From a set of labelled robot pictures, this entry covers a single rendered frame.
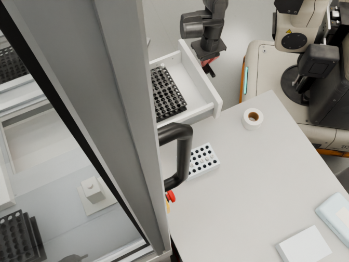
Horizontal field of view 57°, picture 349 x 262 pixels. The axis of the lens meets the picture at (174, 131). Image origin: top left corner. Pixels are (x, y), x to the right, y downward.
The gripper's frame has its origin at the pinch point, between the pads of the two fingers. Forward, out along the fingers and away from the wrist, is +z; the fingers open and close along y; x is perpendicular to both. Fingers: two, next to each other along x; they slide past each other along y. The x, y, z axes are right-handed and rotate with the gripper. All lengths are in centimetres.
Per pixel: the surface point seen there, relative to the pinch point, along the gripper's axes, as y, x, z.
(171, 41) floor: -33, -85, 88
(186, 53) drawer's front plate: 5.0, -4.8, -2.1
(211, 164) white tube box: 11.5, 31.0, 10.9
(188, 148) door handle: 36, 47, -57
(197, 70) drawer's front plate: 4.8, 3.4, -2.5
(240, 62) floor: -68, -48, 85
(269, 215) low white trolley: 1, 53, 14
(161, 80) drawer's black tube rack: 16.2, 0.2, 1.2
